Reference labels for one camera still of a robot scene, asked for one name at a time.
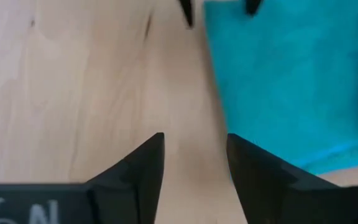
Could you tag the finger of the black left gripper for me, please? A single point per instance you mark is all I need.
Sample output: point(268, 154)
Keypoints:
point(187, 11)
point(253, 6)

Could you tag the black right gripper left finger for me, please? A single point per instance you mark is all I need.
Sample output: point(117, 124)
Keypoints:
point(135, 180)

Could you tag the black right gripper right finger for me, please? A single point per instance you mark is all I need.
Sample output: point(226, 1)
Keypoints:
point(259, 180)

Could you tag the teal microfiber towel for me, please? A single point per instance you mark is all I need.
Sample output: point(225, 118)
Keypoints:
point(291, 77)

